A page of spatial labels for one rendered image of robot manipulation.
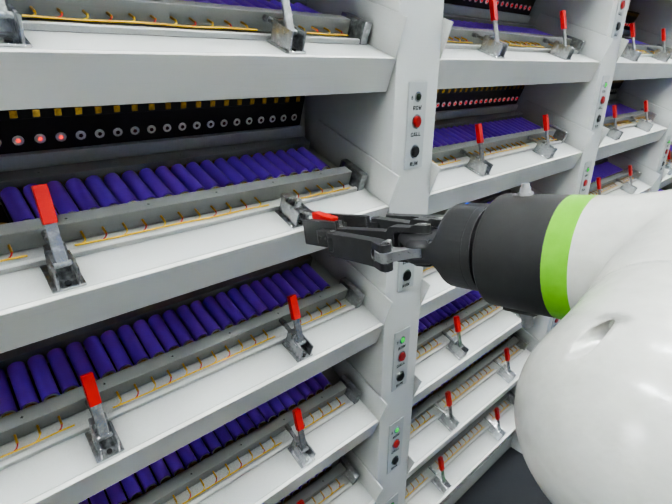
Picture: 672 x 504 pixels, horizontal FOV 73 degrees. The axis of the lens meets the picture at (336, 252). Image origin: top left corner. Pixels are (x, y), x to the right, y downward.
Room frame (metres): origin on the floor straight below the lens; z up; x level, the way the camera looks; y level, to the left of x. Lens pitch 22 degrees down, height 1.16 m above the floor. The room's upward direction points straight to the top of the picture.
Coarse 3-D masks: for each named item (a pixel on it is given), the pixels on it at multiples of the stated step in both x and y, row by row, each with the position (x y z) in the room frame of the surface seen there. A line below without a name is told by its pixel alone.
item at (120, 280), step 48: (144, 144) 0.59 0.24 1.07; (192, 144) 0.63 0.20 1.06; (336, 144) 0.73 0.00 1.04; (384, 192) 0.66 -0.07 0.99; (192, 240) 0.48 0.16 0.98; (240, 240) 0.50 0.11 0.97; (288, 240) 0.53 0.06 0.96; (0, 288) 0.36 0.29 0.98; (48, 288) 0.37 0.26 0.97; (96, 288) 0.38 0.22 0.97; (144, 288) 0.41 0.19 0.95; (192, 288) 0.45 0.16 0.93; (0, 336) 0.33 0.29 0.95; (48, 336) 0.36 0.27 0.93
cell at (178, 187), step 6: (162, 168) 0.57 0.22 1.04; (156, 174) 0.57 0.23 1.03; (162, 174) 0.56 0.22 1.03; (168, 174) 0.56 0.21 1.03; (162, 180) 0.56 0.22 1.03; (168, 180) 0.55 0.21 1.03; (174, 180) 0.55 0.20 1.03; (168, 186) 0.55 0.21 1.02; (174, 186) 0.54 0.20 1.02; (180, 186) 0.54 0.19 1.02; (174, 192) 0.54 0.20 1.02; (180, 192) 0.53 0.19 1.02
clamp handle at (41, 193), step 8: (40, 184) 0.39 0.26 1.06; (32, 192) 0.39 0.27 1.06; (40, 192) 0.39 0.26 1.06; (48, 192) 0.39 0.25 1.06; (40, 200) 0.39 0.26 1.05; (48, 200) 0.39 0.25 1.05; (40, 208) 0.38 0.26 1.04; (48, 208) 0.39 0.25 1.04; (40, 216) 0.38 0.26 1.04; (48, 216) 0.38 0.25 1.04; (56, 216) 0.39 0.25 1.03; (48, 224) 0.38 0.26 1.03; (56, 224) 0.39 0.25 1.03; (48, 232) 0.38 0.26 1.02; (56, 232) 0.38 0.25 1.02; (48, 240) 0.38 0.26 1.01; (56, 240) 0.38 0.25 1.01; (56, 248) 0.38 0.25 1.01; (64, 248) 0.38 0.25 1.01; (56, 256) 0.38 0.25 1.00; (64, 256) 0.38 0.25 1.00
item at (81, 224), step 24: (336, 168) 0.68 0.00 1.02; (192, 192) 0.53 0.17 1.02; (216, 192) 0.54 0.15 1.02; (240, 192) 0.55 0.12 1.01; (264, 192) 0.58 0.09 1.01; (288, 192) 0.61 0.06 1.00; (72, 216) 0.44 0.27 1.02; (96, 216) 0.45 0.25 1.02; (120, 216) 0.46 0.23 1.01; (144, 216) 0.48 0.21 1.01; (168, 216) 0.50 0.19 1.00; (216, 216) 0.52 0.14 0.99; (0, 240) 0.39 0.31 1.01; (24, 240) 0.40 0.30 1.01; (96, 240) 0.43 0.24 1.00
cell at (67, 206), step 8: (48, 184) 0.49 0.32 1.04; (56, 184) 0.49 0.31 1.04; (56, 192) 0.48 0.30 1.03; (64, 192) 0.48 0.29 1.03; (56, 200) 0.47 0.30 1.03; (64, 200) 0.47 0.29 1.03; (72, 200) 0.48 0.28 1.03; (56, 208) 0.46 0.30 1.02; (64, 208) 0.46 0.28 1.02; (72, 208) 0.46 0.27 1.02
